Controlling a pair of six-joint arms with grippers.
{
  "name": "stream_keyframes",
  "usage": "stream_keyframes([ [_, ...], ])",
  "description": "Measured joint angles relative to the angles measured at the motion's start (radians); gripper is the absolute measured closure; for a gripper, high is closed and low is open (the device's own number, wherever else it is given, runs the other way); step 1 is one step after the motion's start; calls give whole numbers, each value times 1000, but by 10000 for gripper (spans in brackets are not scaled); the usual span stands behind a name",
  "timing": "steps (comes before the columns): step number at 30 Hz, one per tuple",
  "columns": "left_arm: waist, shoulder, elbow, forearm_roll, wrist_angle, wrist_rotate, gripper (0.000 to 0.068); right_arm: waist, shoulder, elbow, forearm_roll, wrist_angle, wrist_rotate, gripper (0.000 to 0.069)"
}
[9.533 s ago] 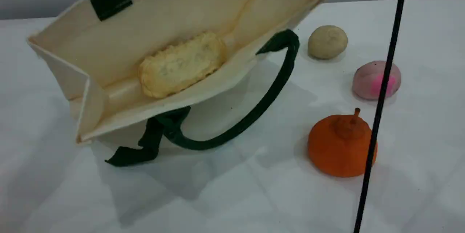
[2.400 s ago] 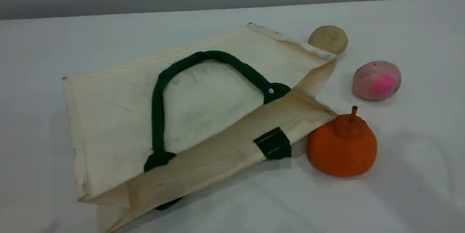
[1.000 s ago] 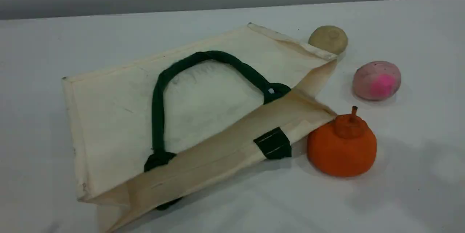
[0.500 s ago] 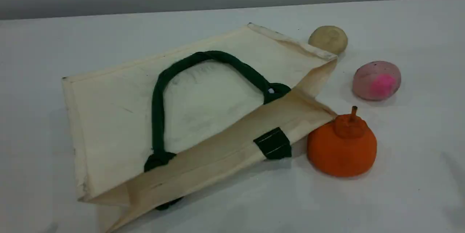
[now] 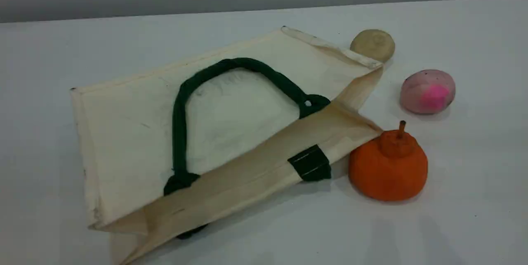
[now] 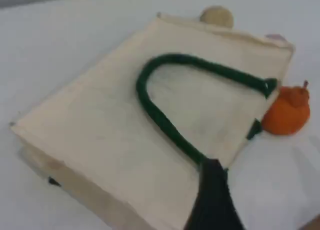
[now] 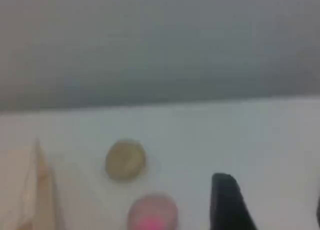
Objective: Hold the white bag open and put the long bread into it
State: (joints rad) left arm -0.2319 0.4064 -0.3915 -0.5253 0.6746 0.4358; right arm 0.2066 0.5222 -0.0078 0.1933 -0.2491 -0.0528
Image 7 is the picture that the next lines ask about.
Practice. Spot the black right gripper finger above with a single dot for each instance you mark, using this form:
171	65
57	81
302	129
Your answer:
227	205
318	215

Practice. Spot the pink round toy fruit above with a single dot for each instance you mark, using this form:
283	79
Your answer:
152	212

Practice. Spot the round beige bun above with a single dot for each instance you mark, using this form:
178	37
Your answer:
125	161

